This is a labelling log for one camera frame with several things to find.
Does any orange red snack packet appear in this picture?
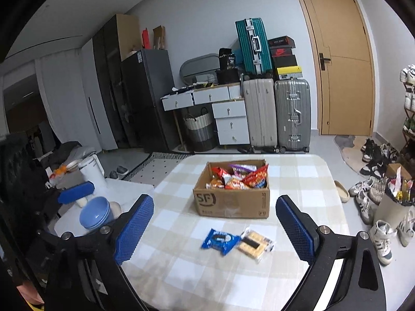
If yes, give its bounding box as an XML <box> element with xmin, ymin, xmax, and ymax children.
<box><xmin>225</xmin><ymin>180</ymin><xmax>252</xmax><ymax>191</ymax></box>

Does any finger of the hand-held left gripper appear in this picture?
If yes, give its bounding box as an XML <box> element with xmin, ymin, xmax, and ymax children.
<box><xmin>58</xmin><ymin>181</ymin><xmax>95</xmax><ymax>205</ymax></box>

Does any beige doormat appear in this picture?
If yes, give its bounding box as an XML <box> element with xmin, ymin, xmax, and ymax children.
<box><xmin>334</xmin><ymin>134</ymin><xmax>368</xmax><ymax>171</ymax></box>

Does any teal suitcase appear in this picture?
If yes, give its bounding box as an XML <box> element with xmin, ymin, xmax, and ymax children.
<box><xmin>235</xmin><ymin>18</ymin><xmax>270</xmax><ymax>75</ymax></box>

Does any wooden door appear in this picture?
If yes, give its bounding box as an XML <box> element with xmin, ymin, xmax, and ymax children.
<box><xmin>291</xmin><ymin>0</ymin><xmax>378</xmax><ymax>137</ymax></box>

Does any yellow black shoe box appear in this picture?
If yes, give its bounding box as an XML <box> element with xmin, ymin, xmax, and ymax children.
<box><xmin>274</xmin><ymin>66</ymin><xmax>303</xmax><ymax>80</ymax></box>

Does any pile of sneakers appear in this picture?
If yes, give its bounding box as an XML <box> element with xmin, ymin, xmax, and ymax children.
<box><xmin>348</xmin><ymin>138</ymin><xmax>415</xmax><ymax>266</ymax></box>

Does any brown cardboard piece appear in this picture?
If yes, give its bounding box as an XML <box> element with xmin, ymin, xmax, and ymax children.
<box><xmin>152</xmin><ymin>25</ymin><xmax>167</xmax><ymax>51</ymax></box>

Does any clear cracker packet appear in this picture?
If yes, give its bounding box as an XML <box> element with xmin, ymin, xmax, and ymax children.
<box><xmin>237</xmin><ymin>227</ymin><xmax>276</xmax><ymax>263</ymax></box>

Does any beige suitcase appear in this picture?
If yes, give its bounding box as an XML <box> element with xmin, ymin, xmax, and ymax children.
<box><xmin>241</xmin><ymin>76</ymin><xmax>279</xmax><ymax>151</ymax></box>

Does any black printed bag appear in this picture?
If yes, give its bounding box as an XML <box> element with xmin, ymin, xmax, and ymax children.
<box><xmin>218</xmin><ymin>48</ymin><xmax>239</xmax><ymax>70</ymax></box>

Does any stack of blue bowls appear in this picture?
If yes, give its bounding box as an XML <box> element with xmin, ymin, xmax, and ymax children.
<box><xmin>79</xmin><ymin>196</ymin><xmax>114</xmax><ymax>230</ymax></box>

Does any dark tall wardrobe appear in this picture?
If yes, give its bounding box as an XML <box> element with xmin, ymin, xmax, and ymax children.
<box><xmin>92</xmin><ymin>15</ymin><xmax>143</xmax><ymax>150</ymax></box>

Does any white dresser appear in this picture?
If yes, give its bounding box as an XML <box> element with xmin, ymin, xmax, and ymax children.
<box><xmin>161</xmin><ymin>82</ymin><xmax>251</xmax><ymax>153</ymax></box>

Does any grey cloth pile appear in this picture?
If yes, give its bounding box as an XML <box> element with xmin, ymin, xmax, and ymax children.
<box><xmin>32</xmin><ymin>141</ymin><xmax>96</xmax><ymax>182</ymax></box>

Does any white curtain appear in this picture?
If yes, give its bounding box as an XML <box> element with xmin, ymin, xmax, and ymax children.
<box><xmin>34</xmin><ymin>50</ymin><xmax>88</xmax><ymax>143</ymax></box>

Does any purple snack packet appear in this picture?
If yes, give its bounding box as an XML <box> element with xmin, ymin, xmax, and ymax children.
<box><xmin>230</xmin><ymin>164</ymin><xmax>257</xmax><ymax>177</ymax></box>

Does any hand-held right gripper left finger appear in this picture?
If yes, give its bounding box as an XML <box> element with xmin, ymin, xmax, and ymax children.
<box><xmin>37</xmin><ymin>194</ymin><xmax>154</xmax><ymax>311</ymax></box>

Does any white side table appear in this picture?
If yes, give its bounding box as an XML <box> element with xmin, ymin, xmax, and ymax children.
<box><xmin>53</xmin><ymin>178</ymin><xmax>154</xmax><ymax>237</ymax></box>

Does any woven laundry basket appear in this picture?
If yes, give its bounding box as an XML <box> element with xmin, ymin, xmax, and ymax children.
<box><xmin>182</xmin><ymin>106</ymin><xmax>218</xmax><ymax>152</ymax></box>

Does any black storage basket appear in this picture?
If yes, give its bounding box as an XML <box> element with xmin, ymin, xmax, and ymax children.
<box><xmin>216</xmin><ymin>69</ymin><xmax>242</xmax><ymax>84</ymax></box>

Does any beige trash bin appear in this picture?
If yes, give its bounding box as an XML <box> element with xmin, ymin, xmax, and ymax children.
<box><xmin>373</xmin><ymin>165</ymin><xmax>415</xmax><ymax>230</ymax></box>

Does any white wardrobe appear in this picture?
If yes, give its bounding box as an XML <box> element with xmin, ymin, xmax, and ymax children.
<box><xmin>81</xmin><ymin>39</ymin><xmax>119</xmax><ymax>151</ymax></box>

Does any blue cookie packet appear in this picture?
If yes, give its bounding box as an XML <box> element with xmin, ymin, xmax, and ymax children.
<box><xmin>201</xmin><ymin>228</ymin><xmax>242</xmax><ymax>256</ymax></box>

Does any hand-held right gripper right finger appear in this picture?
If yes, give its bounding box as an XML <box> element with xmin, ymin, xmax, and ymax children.
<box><xmin>275</xmin><ymin>195</ymin><xmax>387</xmax><ymax>311</ymax></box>

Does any small brown cardboard box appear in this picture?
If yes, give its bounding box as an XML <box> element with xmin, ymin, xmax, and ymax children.
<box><xmin>386</xmin><ymin>163</ymin><xmax>412</xmax><ymax>182</ymax></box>

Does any dark refrigerator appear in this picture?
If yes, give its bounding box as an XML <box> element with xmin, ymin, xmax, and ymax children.
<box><xmin>120</xmin><ymin>49</ymin><xmax>180</xmax><ymax>153</ymax></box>

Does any checked tablecloth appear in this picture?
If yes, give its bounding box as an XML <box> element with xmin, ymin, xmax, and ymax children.
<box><xmin>120</xmin><ymin>154</ymin><xmax>351</xmax><ymax>311</ymax></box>

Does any snack rack shelf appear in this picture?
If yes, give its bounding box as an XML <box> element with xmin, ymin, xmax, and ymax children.
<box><xmin>399</xmin><ymin>65</ymin><xmax>415</xmax><ymax>166</ymax></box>

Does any silver suitcase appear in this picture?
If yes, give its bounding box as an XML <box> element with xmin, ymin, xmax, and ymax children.
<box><xmin>274</xmin><ymin>78</ymin><xmax>312</xmax><ymax>153</ymax></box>

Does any beige slipper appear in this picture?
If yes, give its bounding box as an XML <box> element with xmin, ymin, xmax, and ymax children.
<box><xmin>334</xmin><ymin>180</ymin><xmax>351</xmax><ymax>203</ymax></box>

